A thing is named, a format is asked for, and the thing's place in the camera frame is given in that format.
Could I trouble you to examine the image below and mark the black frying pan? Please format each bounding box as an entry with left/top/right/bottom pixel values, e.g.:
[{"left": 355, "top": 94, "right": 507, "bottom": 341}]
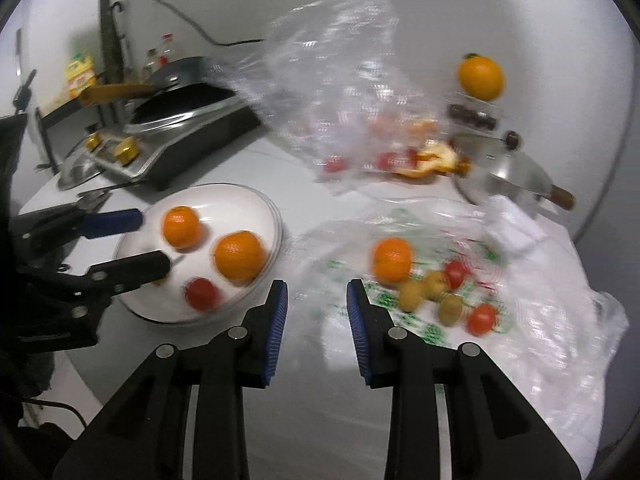
[{"left": 78, "top": 56, "right": 233, "bottom": 107}]

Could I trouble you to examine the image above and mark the oil bottle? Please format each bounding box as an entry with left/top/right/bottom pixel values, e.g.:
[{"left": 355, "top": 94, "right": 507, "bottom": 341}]
[{"left": 142, "top": 49, "right": 158, "bottom": 80}]

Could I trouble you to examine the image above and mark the yellow green small fruit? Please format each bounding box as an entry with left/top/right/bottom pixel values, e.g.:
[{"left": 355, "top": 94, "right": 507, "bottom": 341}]
[{"left": 422, "top": 271, "right": 450, "bottom": 301}]

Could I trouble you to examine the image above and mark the steel pot lid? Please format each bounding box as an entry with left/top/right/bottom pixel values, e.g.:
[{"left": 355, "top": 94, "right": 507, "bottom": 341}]
[{"left": 58, "top": 144, "right": 104, "bottom": 191}]

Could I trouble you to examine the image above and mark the induction cooktop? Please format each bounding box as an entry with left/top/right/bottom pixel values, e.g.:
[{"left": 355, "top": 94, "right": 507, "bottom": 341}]
[{"left": 87, "top": 82, "right": 260, "bottom": 191}]

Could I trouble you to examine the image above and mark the large orange on box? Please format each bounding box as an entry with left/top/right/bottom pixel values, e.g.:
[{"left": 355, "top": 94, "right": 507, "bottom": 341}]
[{"left": 457, "top": 53, "right": 506, "bottom": 102}]

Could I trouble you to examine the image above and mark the orange peel pile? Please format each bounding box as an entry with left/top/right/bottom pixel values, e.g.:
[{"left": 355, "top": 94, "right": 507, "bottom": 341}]
[{"left": 394, "top": 141, "right": 471, "bottom": 179}]

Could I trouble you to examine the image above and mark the yellow detergent bottle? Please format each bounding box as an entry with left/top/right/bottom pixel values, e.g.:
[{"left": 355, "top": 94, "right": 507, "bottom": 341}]
[{"left": 65, "top": 53, "right": 96, "bottom": 99}]

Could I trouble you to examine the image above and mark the green yellow jujube fruit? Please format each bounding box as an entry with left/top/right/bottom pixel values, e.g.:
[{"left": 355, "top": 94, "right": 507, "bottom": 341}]
[{"left": 398, "top": 280, "right": 423, "bottom": 313}]

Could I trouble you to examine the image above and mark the black metal shelf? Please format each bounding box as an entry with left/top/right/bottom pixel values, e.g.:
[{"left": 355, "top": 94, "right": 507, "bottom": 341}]
[{"left": 34, "top": 99, "right": 106, "bottom": 176}]

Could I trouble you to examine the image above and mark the clear crumpled plastic bag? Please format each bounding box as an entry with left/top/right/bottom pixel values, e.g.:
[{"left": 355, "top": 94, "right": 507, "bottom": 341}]
[{"left": 206, "top": 0, "right": 447, "bottom": 192}]

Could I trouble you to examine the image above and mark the printed white plastic bag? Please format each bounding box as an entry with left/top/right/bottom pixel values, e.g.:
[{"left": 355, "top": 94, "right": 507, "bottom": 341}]
[{"left": 291, "top": 198, "right": 628, "bottom": 474}]

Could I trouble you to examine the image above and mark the black power cable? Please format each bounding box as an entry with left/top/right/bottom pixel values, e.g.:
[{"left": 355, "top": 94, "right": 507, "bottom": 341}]
[{"left": 143, "top": 0, "right": 266, "bottom": 47}]

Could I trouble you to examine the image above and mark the red cap sauce bottle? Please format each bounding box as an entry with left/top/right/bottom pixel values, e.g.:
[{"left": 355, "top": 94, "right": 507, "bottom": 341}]
[{"left": 157, "top": 34, "right": 176, "bottom": 67}]

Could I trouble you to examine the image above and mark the clear box of chestnuts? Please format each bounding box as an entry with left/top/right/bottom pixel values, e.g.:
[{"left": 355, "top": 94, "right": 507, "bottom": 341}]
[{"left": 446, "top": 92, "right": 502, "bottom": 132}]

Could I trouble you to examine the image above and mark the white round plate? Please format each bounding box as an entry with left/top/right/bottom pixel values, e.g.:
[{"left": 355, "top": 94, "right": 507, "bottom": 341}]
[{"left": 115, "top": 183, "right": 283, "bottom": 326}]

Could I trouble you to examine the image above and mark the red cherry tomato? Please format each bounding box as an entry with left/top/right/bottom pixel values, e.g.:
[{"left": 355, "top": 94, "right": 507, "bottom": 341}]
[{"left": 466, "top": 304, "right": 498, "bottom": 337}]

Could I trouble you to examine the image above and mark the steel saucepan with wooden handle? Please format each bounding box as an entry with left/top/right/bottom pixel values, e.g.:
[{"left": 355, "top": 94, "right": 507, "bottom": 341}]
[{"left": 450, "top": 131, "right": 576, "bottom": 217}]

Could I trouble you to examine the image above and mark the cherry tomato on plate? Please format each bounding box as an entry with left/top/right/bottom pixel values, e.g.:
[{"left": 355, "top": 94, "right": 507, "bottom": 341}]
[{"left": 184, "top": 278, "right": 220, "bottom": 312}]

